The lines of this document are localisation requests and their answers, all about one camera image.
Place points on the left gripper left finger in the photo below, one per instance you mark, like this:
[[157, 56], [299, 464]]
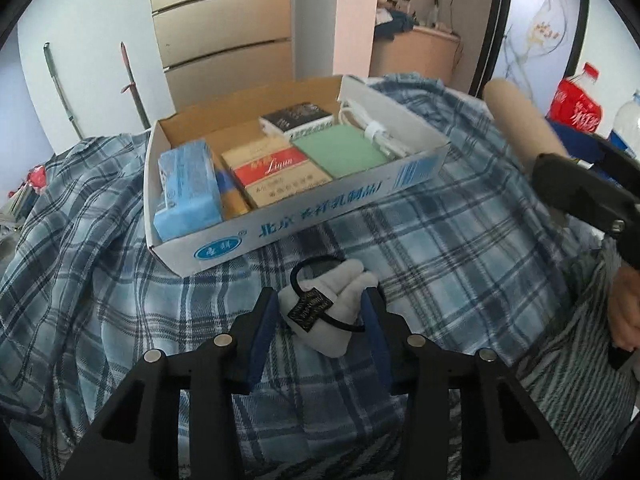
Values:
[[135, 435]]

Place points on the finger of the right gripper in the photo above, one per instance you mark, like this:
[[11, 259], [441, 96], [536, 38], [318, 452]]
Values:
[[610, 157], [568, 188]]

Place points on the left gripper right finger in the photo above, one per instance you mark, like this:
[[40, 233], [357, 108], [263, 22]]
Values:
[[503, 433]]

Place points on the blue wet wipes pack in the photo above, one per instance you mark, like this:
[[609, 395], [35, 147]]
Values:
[[190, 198]]

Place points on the black Face tissue pack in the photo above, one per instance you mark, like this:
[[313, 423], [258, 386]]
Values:
[[295, 121]]

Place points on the red beige tissue pack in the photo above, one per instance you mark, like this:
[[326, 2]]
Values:
[[271, 169]]

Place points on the person's right hand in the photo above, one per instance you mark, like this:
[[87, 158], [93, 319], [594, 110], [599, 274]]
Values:
[[624, 308]]

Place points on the clear water bottle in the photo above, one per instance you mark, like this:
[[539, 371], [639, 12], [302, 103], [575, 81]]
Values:
[[625, 133]]

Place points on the red soda bottle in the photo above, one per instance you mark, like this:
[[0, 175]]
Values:
[[573, 103]]

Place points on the blue plaid shirt cloth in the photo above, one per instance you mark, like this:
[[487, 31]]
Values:
[[471, 259]]

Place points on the grey striped cloth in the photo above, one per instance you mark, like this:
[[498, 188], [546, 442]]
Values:
[[587, 403]]

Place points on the black framed glass door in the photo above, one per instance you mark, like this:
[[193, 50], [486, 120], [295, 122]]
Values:
[[532, 43]]

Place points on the wooden vanity cabinet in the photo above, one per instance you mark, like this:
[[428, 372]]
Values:
[[425, 51]]

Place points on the white cardboard tray box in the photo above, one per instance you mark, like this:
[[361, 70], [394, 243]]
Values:
[[415, 151]]

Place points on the green notepad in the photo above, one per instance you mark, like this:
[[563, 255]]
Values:
[[341, 151]]

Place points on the dark blue clothes pile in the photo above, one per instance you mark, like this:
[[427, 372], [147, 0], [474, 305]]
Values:
[[390, 23]]

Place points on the blue yellow tissue pack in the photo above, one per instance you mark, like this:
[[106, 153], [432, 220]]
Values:
[[232, 200]]

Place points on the red plastic bag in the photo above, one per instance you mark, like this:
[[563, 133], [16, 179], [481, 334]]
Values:
[[34, 184]]

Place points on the gold three-door refrigerator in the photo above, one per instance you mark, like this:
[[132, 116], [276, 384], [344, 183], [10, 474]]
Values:
[[212, 48]]

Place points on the red broom handle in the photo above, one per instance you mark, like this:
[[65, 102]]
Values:
[[132, 88]]

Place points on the grey mop handle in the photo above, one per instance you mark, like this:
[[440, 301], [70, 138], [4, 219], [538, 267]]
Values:
[[53, 72]]

